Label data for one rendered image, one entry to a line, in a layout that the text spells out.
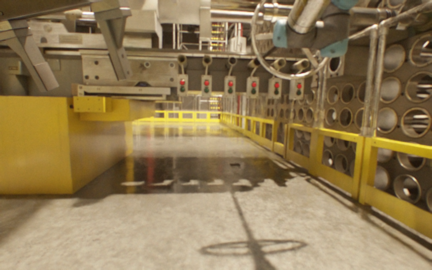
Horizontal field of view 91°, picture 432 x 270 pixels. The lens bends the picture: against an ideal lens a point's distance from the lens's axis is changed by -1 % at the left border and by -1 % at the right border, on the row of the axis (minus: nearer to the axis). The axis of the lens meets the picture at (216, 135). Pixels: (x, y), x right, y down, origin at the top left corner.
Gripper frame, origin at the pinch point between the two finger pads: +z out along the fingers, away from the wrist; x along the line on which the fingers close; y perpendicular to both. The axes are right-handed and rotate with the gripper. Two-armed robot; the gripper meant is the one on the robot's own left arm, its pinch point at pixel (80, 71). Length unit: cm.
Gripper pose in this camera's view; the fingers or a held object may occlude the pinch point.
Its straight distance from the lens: 40.1
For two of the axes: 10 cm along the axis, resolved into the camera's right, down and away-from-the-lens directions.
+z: 1.5, 8.6, 4.9
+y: 0.7, -5.0, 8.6
